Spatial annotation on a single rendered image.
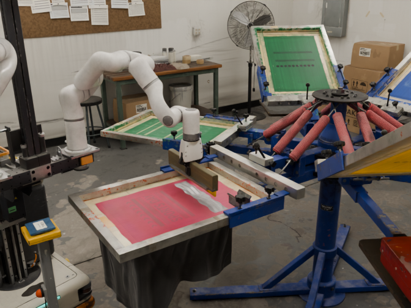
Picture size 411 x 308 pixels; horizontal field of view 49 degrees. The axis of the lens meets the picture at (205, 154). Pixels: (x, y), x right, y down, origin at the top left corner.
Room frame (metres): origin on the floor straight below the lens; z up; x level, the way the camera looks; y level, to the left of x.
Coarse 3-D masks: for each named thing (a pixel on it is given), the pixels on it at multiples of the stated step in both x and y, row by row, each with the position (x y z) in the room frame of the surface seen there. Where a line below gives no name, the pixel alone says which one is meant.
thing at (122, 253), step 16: (144, 176) 2.06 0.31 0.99; (160, 176) 2.08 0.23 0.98; (176, 176) 2.13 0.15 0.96; (224, 176) 2.11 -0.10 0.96; (240, 176) 2.04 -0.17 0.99; (80, 192) 1.88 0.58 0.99; (96, 192) 1.89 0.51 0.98; (112, 192) 1.93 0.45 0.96; (256, 192) 1.90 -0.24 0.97; (272, 192) 1.86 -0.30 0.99; (80, 208) 1.72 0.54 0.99; (96, 224) 1.59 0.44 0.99; (192, 224) 1.58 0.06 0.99; (208, 224) 1.58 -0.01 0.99; (224, 224) 1.62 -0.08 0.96; (112, 240) 1.47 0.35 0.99; (144, 240) 1.46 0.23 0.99; (160, 240) 1.46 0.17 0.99; (176, 240) 1.50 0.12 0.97; (128, 256) 1.39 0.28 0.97
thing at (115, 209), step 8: (168, 184) 2.04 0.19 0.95; (192, 184) 2.03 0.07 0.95; (136, 192) 1.94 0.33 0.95; (144, 192) 1.94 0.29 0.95; (152, 192) 1.94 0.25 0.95; (168, 192) 1.94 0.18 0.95; (176, 192) 1.94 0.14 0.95; (184, 192) 1.94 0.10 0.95; (208, 192) 1.93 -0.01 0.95; (112, 200) 1.86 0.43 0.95; (120, 200) 1.86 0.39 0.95; (104, 208) 1.79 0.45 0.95; (112, 208) 1.79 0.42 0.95; (120, 208) 1.78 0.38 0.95; (128, 208) 1.78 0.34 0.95; (112, 216) 1.71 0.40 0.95; (120, 216) 1.71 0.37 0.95; (128, 216) 1.71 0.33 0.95
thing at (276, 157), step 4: (272, 156) 2.18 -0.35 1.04; (276, 156) 2.17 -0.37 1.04; (280, 156) 2.17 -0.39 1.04; (276, 160) 2.13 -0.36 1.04; (280, 160) 2.14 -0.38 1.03; (284, 160) 2.16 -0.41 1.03; (260, 164) 2.07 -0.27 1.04; (276, 164) 2.13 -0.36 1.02; (280, 164) 2.14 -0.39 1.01; (284, 164) 2.16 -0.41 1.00; (268, 168) 2.10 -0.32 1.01; (276, 168) 2.13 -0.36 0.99
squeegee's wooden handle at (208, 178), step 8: (168, 152) 2.03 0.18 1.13; (176, 152) 1.99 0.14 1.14; (176, 160) 1.97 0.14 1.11; (184, 168) 1.91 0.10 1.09; (192, 168) 1.85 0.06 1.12; (200, 168) 1.80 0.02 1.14; (192, 176) 1.85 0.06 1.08; (200, 176) 1.80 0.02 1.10; (208, 176) 1.75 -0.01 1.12; (216, 176) 1.73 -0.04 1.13; (208, 184) 1.74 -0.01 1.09; (216, 184) 1.73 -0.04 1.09
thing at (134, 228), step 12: (192, 204) 1.82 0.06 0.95; (228, 204) 1.81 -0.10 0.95; (132, 216) 1.71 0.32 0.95; (192, 216) 1.70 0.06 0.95; (204, 216) 1.70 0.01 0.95; (120, 228) 1.61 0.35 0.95; (132, 228) 1.61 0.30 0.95; (144, 228) 1.61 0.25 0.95; (168, 228) 1.61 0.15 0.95; (132, 240) 1.52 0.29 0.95
